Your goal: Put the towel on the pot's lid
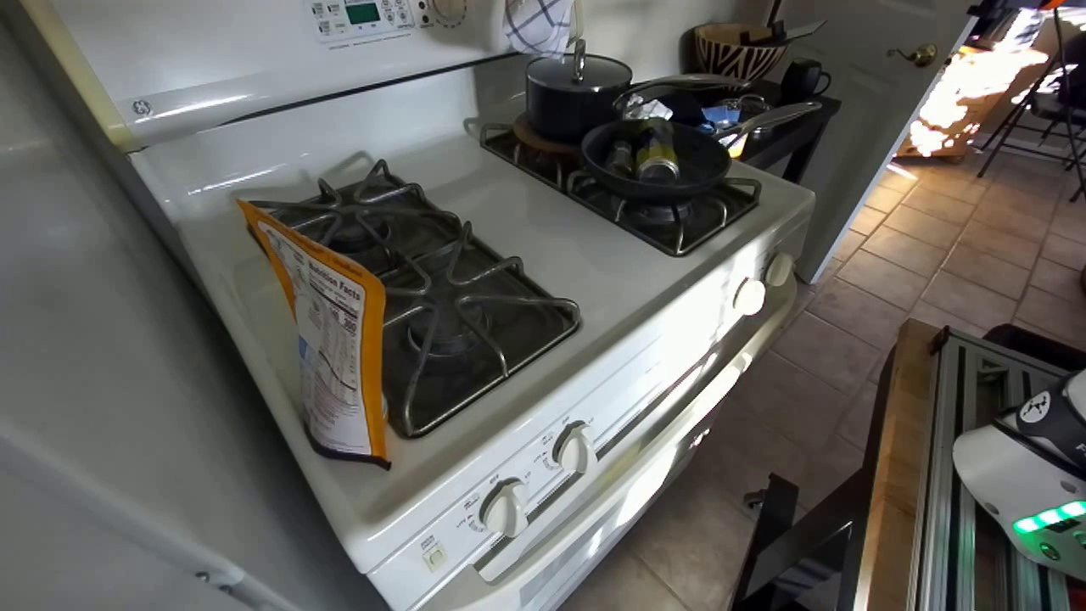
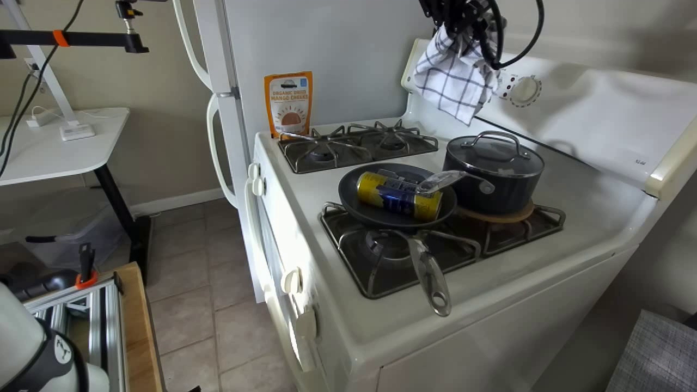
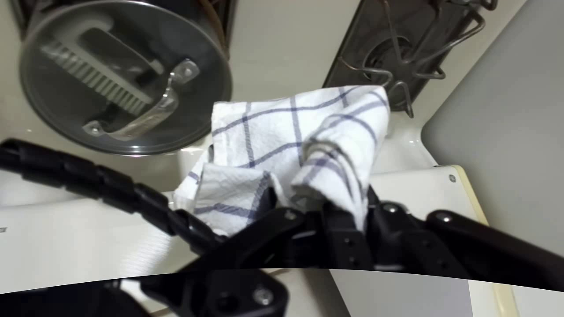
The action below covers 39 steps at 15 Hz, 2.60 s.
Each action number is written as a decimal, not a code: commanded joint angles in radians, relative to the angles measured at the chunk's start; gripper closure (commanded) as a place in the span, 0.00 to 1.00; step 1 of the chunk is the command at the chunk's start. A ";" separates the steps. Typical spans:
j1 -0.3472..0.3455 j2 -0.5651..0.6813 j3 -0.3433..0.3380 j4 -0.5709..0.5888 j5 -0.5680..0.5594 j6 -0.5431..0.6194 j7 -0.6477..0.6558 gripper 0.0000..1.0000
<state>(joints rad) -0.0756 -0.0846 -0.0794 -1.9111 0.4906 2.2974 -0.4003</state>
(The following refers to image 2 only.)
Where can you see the round wooden trivet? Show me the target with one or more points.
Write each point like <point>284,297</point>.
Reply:
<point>517,216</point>

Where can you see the orange snack pouch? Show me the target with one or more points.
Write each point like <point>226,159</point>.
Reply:
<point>288,103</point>

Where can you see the white plaid towel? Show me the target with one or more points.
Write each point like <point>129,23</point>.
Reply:
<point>452,76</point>

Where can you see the white power adapter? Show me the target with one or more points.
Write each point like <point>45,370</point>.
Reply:
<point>39,120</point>

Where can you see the stove burner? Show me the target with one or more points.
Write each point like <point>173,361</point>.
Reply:
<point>517,231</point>
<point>321,152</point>
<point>395,139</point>
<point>381,256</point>

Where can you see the orange and black clamp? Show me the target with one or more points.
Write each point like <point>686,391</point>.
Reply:
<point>86,269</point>

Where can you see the white timer dial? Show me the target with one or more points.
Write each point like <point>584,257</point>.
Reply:
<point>525,90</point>

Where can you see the black frying pan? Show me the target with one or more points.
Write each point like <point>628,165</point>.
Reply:
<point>381,212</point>

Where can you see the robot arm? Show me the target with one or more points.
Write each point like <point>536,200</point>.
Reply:
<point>22,348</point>

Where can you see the clear plastic storage bin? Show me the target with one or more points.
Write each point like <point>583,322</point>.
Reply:
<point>81,228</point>

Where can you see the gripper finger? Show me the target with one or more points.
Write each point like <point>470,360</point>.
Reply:
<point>479,22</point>
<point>438,13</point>

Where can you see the dark pot lid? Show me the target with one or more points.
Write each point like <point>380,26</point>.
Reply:
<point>493,155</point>

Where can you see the white refrigerator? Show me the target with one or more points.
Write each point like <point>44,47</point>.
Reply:
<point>326,54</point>

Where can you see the white stand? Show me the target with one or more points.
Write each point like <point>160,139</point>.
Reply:
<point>54,92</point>

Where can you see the yellow and blue can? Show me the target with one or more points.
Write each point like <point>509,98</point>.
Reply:
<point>400,197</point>

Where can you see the white gas stove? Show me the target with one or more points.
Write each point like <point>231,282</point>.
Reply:
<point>544,283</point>

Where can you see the white table with black leg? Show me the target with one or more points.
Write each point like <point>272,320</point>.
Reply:
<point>49,147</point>

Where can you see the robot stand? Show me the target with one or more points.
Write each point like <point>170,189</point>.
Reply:
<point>136,326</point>

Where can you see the camera on mount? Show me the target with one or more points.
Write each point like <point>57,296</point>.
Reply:
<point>98,39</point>

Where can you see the white stove knob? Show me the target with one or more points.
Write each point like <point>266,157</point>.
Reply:
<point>258,186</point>
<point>254,170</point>
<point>291,281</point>

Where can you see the grey woven seat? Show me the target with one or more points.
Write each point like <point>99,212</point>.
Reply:
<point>659,354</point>

